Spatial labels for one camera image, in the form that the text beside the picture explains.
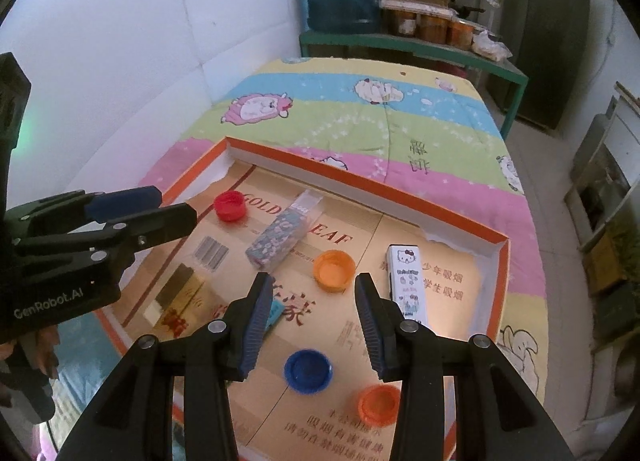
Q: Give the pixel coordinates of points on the green low bench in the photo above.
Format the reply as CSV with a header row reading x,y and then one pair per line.
x,y
440,52

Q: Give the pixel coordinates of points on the teal bird lighter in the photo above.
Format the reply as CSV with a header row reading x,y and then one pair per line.
x,y
277,309

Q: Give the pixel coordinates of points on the grey kitchen counter cabinet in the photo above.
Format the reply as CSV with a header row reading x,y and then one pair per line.
x,y
604,205

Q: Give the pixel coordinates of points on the dark orange bottle cap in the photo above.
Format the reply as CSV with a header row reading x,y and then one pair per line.
x,y
378,405

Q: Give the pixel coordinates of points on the red bottle cap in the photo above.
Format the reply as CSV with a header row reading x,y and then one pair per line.
x,y
230,206

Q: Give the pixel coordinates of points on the light orange bottle cap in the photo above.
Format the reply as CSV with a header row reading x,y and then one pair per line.
x,y
333,270

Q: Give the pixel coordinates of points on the person's left hand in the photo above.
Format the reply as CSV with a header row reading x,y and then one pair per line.
x,y
28,364

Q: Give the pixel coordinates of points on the dark green refrigerator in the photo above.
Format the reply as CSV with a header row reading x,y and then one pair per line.
x,y
547,39

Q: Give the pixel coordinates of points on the colourful cartoon quilt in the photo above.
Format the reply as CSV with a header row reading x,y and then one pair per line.
x,y
423,132

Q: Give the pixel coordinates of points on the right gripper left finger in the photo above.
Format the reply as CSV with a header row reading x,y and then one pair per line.
x,y
246,320

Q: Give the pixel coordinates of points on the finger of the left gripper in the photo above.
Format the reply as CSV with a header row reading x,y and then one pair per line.
x,y
68,211
127,236

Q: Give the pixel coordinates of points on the gold brown lighter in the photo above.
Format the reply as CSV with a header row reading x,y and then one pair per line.
x,y
167,312

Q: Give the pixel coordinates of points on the shallow orange cardboard box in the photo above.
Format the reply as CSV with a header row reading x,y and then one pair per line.
x,y
465,266

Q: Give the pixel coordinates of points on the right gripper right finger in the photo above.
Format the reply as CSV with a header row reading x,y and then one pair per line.
x,y
379,319

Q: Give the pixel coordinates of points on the blue bottle cap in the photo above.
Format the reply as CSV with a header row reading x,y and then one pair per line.
x,y
308,371

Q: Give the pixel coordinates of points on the white cartoon lighter box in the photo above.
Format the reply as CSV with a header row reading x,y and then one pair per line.
x,y
405,278

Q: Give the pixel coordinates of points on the clear patterned lighter box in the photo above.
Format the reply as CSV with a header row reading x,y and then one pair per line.
x,y
290,226

